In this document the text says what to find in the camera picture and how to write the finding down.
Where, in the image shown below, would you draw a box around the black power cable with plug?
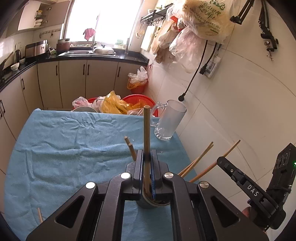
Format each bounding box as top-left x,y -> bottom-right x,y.
178,39 -> 209,103

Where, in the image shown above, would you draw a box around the red plastic basin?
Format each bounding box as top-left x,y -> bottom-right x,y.
87,91 -> 156,115

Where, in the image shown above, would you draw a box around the brown clay pot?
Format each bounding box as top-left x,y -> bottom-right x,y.
56,38 -> 71,53

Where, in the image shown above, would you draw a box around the orange bag trash bin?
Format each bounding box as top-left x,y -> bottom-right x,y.
127,66 -> 148,94

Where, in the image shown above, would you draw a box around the pink cloth at window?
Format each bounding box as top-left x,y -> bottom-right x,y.
83,28 -> 96,41

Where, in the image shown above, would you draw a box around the kitchen window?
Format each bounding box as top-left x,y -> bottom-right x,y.
61,1 -> 154,47

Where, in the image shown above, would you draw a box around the white bowl on counter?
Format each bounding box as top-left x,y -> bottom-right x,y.
11,62 -> 20,71

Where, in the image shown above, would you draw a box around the electric kettle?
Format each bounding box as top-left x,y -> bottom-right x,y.
14,50 -> 22,63

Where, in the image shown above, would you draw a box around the lower kitchen cabinets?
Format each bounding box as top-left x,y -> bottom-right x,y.
1,59 -> 145,172

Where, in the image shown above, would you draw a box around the wall utensil rack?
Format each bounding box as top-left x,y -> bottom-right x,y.
140,3 -> 173,25

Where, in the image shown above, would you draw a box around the dark teal chopstick holder cup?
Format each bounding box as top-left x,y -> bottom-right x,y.
136,193 -> 170,209

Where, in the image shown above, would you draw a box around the right human hand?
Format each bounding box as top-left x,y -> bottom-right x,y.
241,206 -> 266,232

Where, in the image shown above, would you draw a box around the yellow plastic bag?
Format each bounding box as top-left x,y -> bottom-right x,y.
100,90 -> 147,115

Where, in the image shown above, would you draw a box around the blue table cloth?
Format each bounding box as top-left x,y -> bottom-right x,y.
3,108 -> 200,241

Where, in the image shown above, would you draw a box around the pink translucent hanging bag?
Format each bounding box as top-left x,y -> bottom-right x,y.
169,27 -> 206,73

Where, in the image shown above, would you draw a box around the glass beer mug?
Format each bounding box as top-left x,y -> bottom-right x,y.
150,100 -> 187,141

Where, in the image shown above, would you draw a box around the wooden chopstick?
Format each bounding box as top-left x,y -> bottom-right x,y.
180,143 -> 214,178
123,135 -> 137,162
177,141 -> 213,176
37,207 -> 43,223
128,143 -> 137,161

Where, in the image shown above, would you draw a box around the large hanging plastic bag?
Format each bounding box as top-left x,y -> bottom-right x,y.
182,0 -> 234,44

